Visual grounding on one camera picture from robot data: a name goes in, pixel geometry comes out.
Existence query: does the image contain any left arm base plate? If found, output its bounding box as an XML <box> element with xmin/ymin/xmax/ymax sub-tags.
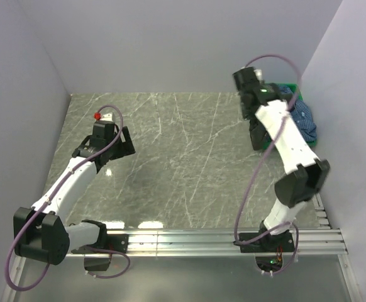
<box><xmin>69</xmin><ymin>234</ymin><xmax>131</xmax><ymax>279</ymax></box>

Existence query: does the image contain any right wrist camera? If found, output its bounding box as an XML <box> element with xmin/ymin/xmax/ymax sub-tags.
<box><xmin>254</xmin><ymin>69</ymin><xmax>263</xmax><ymax>81</ymax></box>

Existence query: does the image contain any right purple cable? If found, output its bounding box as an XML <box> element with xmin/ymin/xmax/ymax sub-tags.
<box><xmin>233</xmin><ymin>54</ymin><xmax>302</xmax><ymax>273</ymax></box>

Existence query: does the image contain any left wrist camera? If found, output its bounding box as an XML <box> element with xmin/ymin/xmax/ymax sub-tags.
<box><xmin>94</xmin><ymin>112</ymin><xmax>115</xmax><ymax>123</ymax></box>

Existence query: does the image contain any green plastic bin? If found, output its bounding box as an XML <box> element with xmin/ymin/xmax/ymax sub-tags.
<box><xmin>262</xmin><ymin>84</ymin><xmax>318</xmax><ymax>150</ymax></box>

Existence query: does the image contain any blue checked long sleeve shirt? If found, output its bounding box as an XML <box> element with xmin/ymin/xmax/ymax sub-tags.
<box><xmin>291</xmin><ymin>93</ymin><xmax>317</xmax><ymax>145</ymax></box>

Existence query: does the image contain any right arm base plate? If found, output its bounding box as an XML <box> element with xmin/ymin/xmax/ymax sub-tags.
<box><xmin>233</xmin><ymin>232</ymin><xmax>297</xmax><ymax>276</ymax></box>

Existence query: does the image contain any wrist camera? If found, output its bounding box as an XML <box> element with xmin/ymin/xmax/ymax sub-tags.
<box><xmin>94</xmin><ymin>112</ymin><xmax>115</xmax><ymax>123</ymax></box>
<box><xmin>254</xmin><ymin>69</ymin><xmax>263</xmax><ymax>81</ymax></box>

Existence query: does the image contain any black pinstripe long sleeve shirt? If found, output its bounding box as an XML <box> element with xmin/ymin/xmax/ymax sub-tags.
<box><xmin>249</xmin><ymin>118</ymin><xmax>271</xmax><ymax>151</ymax></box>

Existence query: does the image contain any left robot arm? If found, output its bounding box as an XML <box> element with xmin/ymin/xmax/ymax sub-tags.
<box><xmin>13</xmin><ymin>121</ymin><xmax>135</xmax><ymax>265</ymax></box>

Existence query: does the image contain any aluminium mounting rail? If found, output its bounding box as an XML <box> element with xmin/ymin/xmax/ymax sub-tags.
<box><xmin>0</xmin><ymin>150</ymin><xmax>360</xmax><ymax>302</ymax></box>

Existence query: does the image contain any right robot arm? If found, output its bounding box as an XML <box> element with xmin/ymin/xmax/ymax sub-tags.
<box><xmin>233</xmin><ymin>67</ymin><xmax>330</xmax><ymax>252</ymax></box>

